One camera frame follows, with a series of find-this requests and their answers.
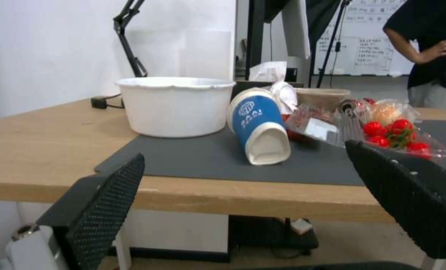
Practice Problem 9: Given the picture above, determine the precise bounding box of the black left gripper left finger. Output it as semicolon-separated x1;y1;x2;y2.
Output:
6;153;146;270

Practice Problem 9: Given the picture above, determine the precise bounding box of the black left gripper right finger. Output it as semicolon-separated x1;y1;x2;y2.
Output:
344;139;446;270

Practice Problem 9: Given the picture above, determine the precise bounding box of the clear plastic food wrapper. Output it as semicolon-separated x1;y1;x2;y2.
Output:
284;103;347;147

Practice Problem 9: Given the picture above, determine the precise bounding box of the clear box of cherry tomatoes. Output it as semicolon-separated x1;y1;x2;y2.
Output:
341;99;446;161

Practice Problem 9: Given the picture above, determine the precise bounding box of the black power adapter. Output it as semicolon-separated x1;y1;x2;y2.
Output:
90;96;109;109

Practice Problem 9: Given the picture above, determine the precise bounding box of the red drink can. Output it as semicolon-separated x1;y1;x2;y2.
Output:
339;99;366;114

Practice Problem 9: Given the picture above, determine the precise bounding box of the white plastic bowl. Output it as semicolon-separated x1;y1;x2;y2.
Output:
114;76;236;138

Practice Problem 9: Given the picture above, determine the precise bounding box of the brown paper bowl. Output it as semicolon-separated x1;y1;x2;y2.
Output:
294;87;352;111

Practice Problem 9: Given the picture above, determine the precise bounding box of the person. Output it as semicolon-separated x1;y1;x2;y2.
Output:
382;0;446;109

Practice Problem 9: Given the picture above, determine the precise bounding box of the person's hand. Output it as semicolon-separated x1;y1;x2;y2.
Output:
412;39;446;65

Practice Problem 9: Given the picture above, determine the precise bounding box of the dark grey desk mat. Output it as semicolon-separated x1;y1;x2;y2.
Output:
94;120;446;186

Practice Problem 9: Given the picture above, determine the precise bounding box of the whiteboard with writing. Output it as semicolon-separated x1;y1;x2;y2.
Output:
308;0;416;76

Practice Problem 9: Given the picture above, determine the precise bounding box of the blue and white paper cup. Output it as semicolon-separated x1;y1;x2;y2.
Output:
227;87;292;166

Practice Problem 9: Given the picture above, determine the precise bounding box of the black tripod stand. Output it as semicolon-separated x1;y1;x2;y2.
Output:
308;0;353;88

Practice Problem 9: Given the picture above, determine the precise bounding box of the white tissue box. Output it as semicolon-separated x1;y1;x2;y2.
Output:
247;60;288;82

